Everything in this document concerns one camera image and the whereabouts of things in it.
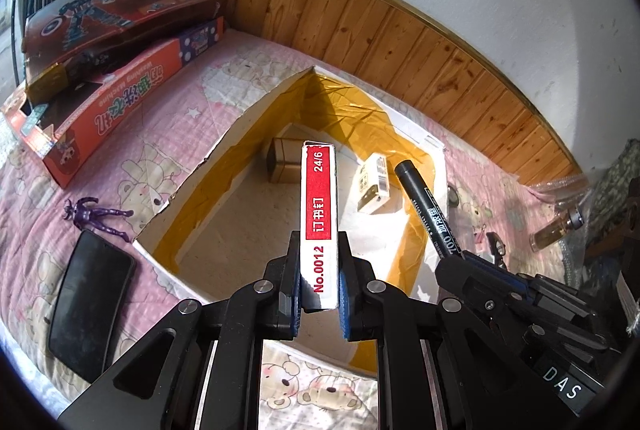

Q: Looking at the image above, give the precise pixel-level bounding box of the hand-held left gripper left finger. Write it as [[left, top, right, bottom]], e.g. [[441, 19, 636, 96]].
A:
[[59, 230, 303, 430]]

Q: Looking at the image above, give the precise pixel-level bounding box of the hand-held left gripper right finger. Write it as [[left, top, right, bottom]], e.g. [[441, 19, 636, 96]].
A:
[[337, 232, 571, 430]]

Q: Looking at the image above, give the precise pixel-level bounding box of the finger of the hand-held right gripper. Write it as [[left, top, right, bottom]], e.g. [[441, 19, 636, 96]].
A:
[[434, 256, 607, 357], [462, 251, 622, 344]]

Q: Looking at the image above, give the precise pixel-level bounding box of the white cardboard box yellow tape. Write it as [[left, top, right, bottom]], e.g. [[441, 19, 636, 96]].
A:
[[132, 64, 447, 378]]

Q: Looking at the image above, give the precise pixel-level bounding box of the red and white staple box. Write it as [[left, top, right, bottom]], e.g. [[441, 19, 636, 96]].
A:
[[299, 141, 342, 313]]

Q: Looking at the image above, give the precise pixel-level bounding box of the black marker pen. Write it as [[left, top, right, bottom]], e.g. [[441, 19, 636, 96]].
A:
[[394, 160, 463, 261]]

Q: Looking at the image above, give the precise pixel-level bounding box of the black binder clip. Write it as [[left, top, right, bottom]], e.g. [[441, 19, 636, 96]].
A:
[[487, 232, 509, 269]]

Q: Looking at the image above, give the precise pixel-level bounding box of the small glass bottle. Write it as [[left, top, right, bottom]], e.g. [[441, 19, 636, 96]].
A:
[[531, 205, 586, 253]]

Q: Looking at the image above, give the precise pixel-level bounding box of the clear plastic bag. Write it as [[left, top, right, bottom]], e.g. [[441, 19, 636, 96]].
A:
[[530, 174, 593, 211]]

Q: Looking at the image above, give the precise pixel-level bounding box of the small beige printed box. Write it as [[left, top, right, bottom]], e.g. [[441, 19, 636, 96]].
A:
[[356, 153, 392, 214]]

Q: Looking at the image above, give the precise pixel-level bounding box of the dark patterned cloth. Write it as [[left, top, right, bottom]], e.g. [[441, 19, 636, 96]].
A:
[[590, 145, 640, 261]]

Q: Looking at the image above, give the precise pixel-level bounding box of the dark gold small box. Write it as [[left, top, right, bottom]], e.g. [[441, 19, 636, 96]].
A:
[[265, 137, 307, 184]]

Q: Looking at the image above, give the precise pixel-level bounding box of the black smartphone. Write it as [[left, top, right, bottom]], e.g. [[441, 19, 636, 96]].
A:
[[48, 230, 137, 383]]

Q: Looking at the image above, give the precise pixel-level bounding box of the pink bear printed blanket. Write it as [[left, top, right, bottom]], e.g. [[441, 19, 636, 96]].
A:
[[0, 30, 601, 430]]

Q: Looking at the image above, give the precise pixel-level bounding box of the purple toy figurine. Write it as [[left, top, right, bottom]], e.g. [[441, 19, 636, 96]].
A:
[[64, 196, 135, 243]]

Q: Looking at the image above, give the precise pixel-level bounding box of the orange toy box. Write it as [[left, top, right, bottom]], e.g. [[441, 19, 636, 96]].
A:
[[0, 17, 226, 189]]

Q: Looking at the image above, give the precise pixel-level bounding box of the brown robot toy box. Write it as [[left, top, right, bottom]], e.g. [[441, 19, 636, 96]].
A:
[[21, 0, 230, 106]]

